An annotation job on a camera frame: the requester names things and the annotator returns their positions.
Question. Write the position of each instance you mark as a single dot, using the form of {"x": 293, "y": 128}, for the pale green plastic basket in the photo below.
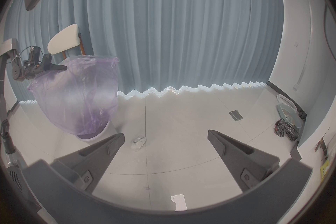
{"x": 284, "y": 110}

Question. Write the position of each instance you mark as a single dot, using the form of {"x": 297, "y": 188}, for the white chair with wooden legs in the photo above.
{"x": 64, "y": 39}

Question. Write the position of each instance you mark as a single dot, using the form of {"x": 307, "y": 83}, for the white trash bin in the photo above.
{"x": 91, "y": 138}

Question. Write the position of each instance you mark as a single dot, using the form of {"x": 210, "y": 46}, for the blue-grey curtain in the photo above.
{"x": 170, "y": 20}

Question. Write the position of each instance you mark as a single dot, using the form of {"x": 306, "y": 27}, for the purple plastic bag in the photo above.
{"x": 78, "y": 91}

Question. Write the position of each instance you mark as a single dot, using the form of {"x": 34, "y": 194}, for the crumpled black plastic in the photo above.
{"x": 286, "y": 129}

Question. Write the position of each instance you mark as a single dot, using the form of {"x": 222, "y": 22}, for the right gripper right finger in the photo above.
{"x": 244, "y": 162}

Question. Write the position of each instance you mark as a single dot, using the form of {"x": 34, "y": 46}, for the yellow printed packet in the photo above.
{"x": 325, "y": 165}

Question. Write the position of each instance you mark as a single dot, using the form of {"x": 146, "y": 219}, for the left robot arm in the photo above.
{"x": 7, "y": 47}

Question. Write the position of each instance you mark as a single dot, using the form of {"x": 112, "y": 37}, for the crumpled white paper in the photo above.
{"x": 139, "y": 143}

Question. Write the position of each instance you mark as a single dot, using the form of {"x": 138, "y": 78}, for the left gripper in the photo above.
{"x": 32, "y": 68}

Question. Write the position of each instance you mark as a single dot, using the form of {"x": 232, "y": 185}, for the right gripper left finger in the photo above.
{"x": 89, "y": 165}

